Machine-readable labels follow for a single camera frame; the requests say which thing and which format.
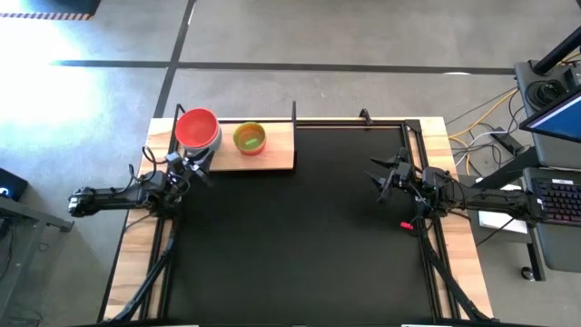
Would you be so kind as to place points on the black table mat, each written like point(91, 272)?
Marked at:
point(318, 227)

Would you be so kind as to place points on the black keyboard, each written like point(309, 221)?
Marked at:
point(563, 202)

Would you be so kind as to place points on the monitor with blue screen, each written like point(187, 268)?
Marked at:
point(558, 120)

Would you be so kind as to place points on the small green plastic bowl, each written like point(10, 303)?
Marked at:
point(249, 131)

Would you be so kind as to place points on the grey computer cart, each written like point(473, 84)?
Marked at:
point(563, 250)

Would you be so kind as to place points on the wooden shelf board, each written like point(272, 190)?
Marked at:
point(277, 150)

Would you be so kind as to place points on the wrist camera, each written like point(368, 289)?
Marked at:
point(174, 159)
point(403, 171)

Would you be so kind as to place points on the small red tag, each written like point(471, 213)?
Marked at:
point(406, 225)

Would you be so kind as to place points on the black round device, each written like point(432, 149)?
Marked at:
point(547, 93)

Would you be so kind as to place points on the black cart leg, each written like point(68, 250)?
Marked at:
point(535, 254)

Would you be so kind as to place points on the black pole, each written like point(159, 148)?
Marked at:
point(558, 52)

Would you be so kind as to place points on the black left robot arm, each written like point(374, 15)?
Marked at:
point(113, 200)

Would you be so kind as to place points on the black device with blue light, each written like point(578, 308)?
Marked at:
point(13, 184)

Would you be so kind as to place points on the black clamp bracket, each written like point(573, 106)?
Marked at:
point(365, 117)

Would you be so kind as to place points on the dark box with hazard stripes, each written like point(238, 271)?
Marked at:
point(68, 5)

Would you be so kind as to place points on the black power strip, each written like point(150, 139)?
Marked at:
point(508, 141)

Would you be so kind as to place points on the large red plastic bowl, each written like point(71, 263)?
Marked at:
point(197, 129)

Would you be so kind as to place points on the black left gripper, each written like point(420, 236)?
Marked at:
point(181, 178)

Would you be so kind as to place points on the small orange plastic bowl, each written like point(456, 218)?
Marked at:
point(254, 152)

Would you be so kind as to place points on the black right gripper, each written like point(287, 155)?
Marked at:
point(415, 181)

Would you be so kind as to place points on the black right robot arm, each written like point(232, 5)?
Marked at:
point(490, 200)

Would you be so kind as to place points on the black aluminium table frame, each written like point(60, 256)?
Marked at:
point(340, 123)

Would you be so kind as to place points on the large blue plastic bowl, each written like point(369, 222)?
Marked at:
point(217, 147)

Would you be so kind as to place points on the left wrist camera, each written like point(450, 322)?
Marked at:
point(174, 159)

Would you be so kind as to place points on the black caster wheel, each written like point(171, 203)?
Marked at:
point(527, 273)

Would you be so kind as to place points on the white paper sheet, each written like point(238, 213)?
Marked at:
point(499, 223)

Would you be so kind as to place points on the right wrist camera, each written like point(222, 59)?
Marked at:
point(403, 171)

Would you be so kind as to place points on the black cart base bar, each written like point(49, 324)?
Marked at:
point(508, 168)

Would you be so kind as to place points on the dark grey metal stand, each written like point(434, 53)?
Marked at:
point(41, 217)

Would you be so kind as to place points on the black diagonal support strut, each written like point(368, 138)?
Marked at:
point(150, 281)
point(454, 286)

